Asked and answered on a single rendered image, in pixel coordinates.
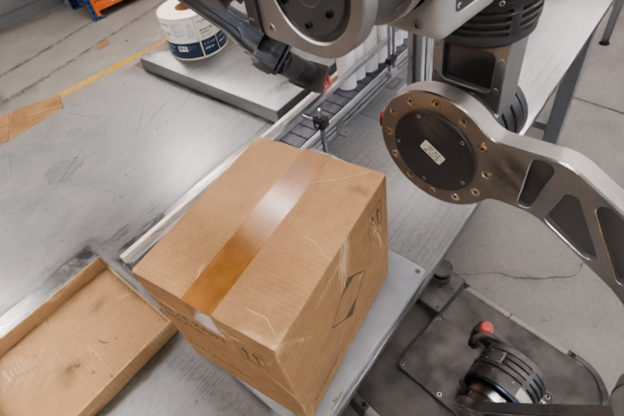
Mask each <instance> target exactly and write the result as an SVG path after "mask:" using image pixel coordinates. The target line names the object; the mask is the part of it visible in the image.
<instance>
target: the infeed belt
mask: <svg viewBox="0 0 624 416"><path fill-rule="evenodd" d="M407 48H408V39H407V40H403V45H402V46H400V47H397V48H396V53H395V55H396V57H398V56H399V55H400V54H401V53H403V52H404V51H405V50H406V49H407ZM386 67H387V64H385V63H384V64H381V65H378V71H377V72H375V73H370V74H367V73H366V78H365V79H364V80H363V81H360V82H357V88H356V89H355V90H353V91H351V92H343V91H341V90H340V89H339V87H338V88H337V89H336V90H335V91H334V92H333V93H331V94H330V95H329V96H328V97H327V98H326V99H325V100H323V101H322V102H321V103H320V104H319V105H318V106H317V107H316V108H315V109H313V110H312V111H311V112H310V113H309V114H308V115H311V116H314V117H315V116H316V115H318V114H317V108H321V110H322V114H325V115H327V116H328V117H329V120H330V119H331V118H333V117H334V116H335V115H336V114H337V113H338V112H339V111H340V110H341V109H342V108H343V107H344V106H345V105H347V104H348V103H349V102H350V101H351V100H352V99H353V98H354V97H355V96H356V95H357V94H358V93H359V92H361V91H362V90H363V89H364V88H365V87H366V86H367V85H368V84H369V83H370V82H371V81H372V80H373V79H375V78H376V77H377V76H378V75H379V74H380V73H381V72H382V71H383V70H384V69H385V68H386ZM317 131H319V130H318V129H316V128H314V125H313V122H312V121H309V120H307V119H305V118H304V119H303V120H302V121H301V122H299V123H298V124H297V125H296V126H295V127H294V128H293V129H291V130H290V131H289V132H288V133H287V134H286V135H285V136H283V137H282V138H281V139H280V140H279V141H278V142H279V143H283V144H286V145H289V146H293V147H296V148H299V149H300V148H301V147H302V146H303V145H304V144H305V143H306V142H307V141H308V140H309V139H310V138H311V137H312V136H313V135H315V134H316V133H317Z"/></svg>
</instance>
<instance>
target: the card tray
mask: <svg viewBox="0 0 624 416"><path fill-rule="evenodd" d="M177 332H178V328H177V327H176V326H175V324H174V323H173V322H172V321H171V320H170V319H169V318H168V317H166V316H165V315H164V314H163V313H162V312H161V311H160V310H159V309H157V308H156V307H155V306H154V305H153V304H152V303H150V302H149V301H148V300H147V299H146V298H145V297H144V296H142V295H141V294H140V293H139V292H138V291H137V290H135V289H134V288H133V287H132V286H131V285H130V284H129V283H127V282H126V281H125V280H124V279H123V278H122V277H120V276H119V275H118V274H117V273H116V272H115V271H114V270H112V269H111V268H110V267H109V266H108V265H107V264H106V263H105V262H104V260H103V259H102V258H101V257H100V256H99V257H97V258H96V259H95V260H94V261H93V262H91V263H90V264H89V265H88V266H86V267H85V268H84V269H83V270H82V271H80V272H79V273H78V274H77V275H76V276H74V277H73V278H72V279H70V280H69V281H68V282H67V283H66V284H64V285H63V286H62V287H61V288H60V289H58V290H57V291H56V292H55V293H53V294H52V295H51V296H50V297H49V298H47V299H46V300H45V301H44V302H43V303H42V304H40V305H39V306H38V307H36V308H35V309H34V311H32V312H31V313H30V314H29V315H28V316H26V317H25V318H24V319H23V320H21V321H20V322H19V323H18V324H17V325H15V326H14V327H13V328H12V329H11V330H9V331H8V332H7V333H5V334H4V335H3V336H2V337H1V338H0V416H97V415H98V414H99V412H100V411H101V410H102V409H103V408H104V407H105V406H106V405H107V404H108V403H109V402H110V401H111V400H112V399H113V398H114V397H115V396H116V395H117V394H118V393H119V392H120V391H121V390H122V389H123V388H124V387H125V386H126V385H127V383H128V382H129V381H130V380H131V379H132V378H133V377H134V376H135V375H136V374H137V373H138V372H139V371H140V370H141V369H142V368H143V367H144V366H145V365H146V364H147V363H148V362H149V361H150V360H151V359H152V358H153V357H154V356H155V354H156V353H157V352H158V351H159V350H160V349H161V348H162V347H163V346H164V345H165V344H166V343H167V342H168V341H169V340H170V339H171V338H172V337H173V336H174V335H175V334H176V333H177Z"/></svg>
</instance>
